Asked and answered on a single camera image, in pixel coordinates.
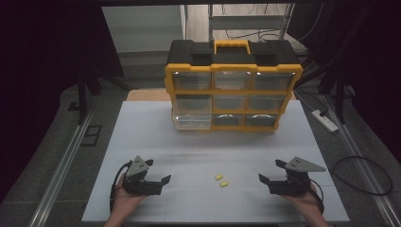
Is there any black looped floor cable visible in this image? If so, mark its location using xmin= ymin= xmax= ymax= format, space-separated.
xmin=330 ymin=155 xmax=394 ymax=197

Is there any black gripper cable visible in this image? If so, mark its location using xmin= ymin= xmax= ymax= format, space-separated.
xmin=109 ymin=160 xmax=133 ymax=214
xmin=308 ymin=178 xmax=325 ymax=216

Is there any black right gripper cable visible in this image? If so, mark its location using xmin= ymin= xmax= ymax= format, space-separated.
xmin=308 ymin=178 xmax=325 ymax=216

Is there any person's right hand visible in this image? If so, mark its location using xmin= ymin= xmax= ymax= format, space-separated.
xmin=281 ymin=183 xmax=328 ymax=222

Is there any wooden board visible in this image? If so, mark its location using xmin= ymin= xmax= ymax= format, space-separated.
xmin=126 ymin=88 xmax=173 ymax=102

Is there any clear plastic organizer drawer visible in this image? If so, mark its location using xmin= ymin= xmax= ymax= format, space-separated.
xmin=172 ymin=113 xmax=213 ymax=131
xmin=172 ymin=94 xmax=213 ymax=117

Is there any black curtain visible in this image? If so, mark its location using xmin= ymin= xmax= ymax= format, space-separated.
xmin=288 ymin=0 xmax=401 ymax=156
xmin=0 ymin=0 xmax=125 ymax=204

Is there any white power strip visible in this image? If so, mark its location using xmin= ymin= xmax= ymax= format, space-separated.
xmin=311 ymin=109 xmax=340 ymax=133

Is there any aluminium rail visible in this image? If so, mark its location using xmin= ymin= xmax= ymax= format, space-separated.
xmin=317 ymin=93 xmax=401 ymax=227
xmin=27 ymin=100 xmax=97 ymax=227

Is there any person's left hand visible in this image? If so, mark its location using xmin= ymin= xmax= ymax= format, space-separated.
xmin=110 ymin=174 xmax=149 ymax=221

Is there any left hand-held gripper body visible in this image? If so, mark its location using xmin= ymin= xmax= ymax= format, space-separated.
xmin=122 ymin=155 xmax=164 ymax=196

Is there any grey metal shelf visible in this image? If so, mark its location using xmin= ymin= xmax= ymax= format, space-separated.
xmin=207 ymin=3 xmax=296 ymax=42

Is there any yellow and black organizer box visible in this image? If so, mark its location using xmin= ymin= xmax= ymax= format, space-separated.
xmin=164 ymin=39 xmax=305 ymax=133

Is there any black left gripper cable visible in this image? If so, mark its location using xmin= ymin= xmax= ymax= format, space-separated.
xmin=109 ymin=160 xmax=133 ymax=214

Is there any black metal stand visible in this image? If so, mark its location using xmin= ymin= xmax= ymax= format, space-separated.
xmin=296 ymin=56 xmax=357 ymax=125
xmin=67 ymin=67 xmax=131 ymax=126

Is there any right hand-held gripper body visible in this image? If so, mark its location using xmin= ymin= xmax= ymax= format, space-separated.
xmin=269 ymin=156 xmax=327 ymax=198

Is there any grid of clear drawers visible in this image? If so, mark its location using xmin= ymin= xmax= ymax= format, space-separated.
xmin=172 ymin=70 xmax=296 ymax=128

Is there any white power cable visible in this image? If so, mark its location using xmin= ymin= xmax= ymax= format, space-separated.
xmin=292 ymin=89 xmax=317 ymax=112

